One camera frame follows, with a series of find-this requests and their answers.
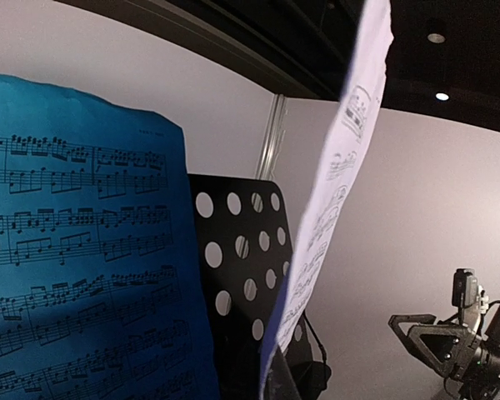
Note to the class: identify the black ceiling frame beam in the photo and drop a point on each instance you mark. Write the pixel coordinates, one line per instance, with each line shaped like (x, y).
(444, 60)

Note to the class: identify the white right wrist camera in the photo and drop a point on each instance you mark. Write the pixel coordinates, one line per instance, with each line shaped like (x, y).
(468, 296)

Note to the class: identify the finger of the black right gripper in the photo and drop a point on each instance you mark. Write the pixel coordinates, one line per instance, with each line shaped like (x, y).
(437, 345)

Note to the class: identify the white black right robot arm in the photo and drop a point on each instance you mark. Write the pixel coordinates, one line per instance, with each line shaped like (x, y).
(486, 385)

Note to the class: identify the aluminium right corner post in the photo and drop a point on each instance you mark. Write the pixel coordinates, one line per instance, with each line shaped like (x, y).
(273, 138)

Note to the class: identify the blue sheet music paper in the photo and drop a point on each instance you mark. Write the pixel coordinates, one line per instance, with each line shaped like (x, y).
(100, 290)

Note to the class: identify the black perforated music stand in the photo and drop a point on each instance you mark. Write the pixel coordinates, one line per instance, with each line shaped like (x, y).
(244, 246)

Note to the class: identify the lavender paper sheet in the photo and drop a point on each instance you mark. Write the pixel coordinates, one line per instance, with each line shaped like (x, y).
(343, 151)

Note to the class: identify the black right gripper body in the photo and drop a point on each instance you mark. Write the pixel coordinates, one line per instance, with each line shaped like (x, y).
(464, 355)

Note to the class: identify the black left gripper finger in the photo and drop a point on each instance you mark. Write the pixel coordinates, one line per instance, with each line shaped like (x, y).
(279, 383)

